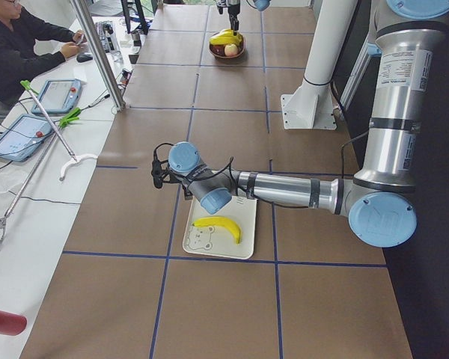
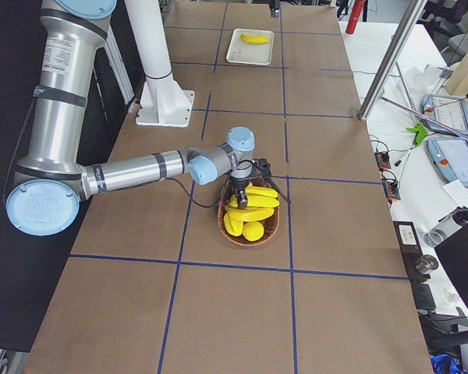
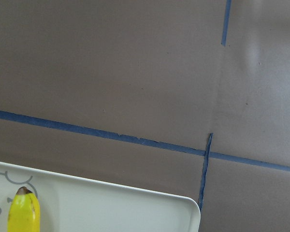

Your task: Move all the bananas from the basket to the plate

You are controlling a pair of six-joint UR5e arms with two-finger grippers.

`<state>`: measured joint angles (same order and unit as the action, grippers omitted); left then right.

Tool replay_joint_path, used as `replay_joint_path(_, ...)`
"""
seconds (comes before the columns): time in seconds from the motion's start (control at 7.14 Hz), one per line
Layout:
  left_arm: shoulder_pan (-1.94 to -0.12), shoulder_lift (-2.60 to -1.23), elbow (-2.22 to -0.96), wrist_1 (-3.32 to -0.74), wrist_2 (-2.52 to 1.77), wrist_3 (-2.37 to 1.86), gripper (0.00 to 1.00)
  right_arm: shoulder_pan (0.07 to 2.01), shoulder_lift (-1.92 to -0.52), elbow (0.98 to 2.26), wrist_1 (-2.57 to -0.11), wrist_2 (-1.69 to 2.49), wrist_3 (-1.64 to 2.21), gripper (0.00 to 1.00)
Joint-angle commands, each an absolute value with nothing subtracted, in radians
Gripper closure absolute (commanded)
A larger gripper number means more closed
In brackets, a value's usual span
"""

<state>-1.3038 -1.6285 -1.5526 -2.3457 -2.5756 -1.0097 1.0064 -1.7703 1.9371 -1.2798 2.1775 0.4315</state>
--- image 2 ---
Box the white bear tray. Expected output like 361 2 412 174
226 28 275 66

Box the upper teach pendant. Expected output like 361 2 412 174
421 93 468 136

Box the teach pendant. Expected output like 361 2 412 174
421 93 468 136
427 137 468 187

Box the yellow banana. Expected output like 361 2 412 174
245 185 278 199
223 207 275 237
240 34 271 45
228 195 279 209

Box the lower teach pendant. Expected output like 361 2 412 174
427 137 468 187

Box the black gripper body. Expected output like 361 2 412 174
230 176 251 194

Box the aluminium frame post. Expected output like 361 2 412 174
358 0 427 121

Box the red fire extinguisher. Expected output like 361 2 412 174
346 0 366 34

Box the green plastic clamp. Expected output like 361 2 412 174
406 122 429 147

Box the brown wicker basket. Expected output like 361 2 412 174
217 178 281 247

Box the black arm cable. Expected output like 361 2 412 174
167 157 292 209

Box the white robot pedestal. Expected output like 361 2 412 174
125 0 195 128

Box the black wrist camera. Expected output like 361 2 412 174
254 158 272 179

